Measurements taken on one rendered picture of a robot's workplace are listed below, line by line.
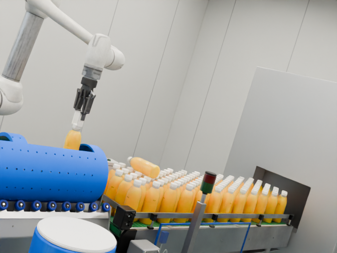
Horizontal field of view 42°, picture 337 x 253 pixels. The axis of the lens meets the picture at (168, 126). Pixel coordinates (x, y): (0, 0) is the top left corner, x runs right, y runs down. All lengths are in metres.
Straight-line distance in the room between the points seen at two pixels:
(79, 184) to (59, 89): 3.55
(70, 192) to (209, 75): 5.15
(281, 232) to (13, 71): 2.10
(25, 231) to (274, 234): 1.86
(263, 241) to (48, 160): 1.76
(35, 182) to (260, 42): 5.18
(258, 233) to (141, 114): 3.88
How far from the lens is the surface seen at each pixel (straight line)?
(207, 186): 2.20
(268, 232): 3.18
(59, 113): 5.57
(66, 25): 2.27
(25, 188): 1.89
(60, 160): 1.94
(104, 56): 2.08
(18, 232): 1.96
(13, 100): 2.53
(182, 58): 7.03
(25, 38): 2.51
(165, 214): 2.33
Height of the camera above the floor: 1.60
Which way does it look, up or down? 5 degrees down
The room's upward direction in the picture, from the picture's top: 17 degrees clockwise
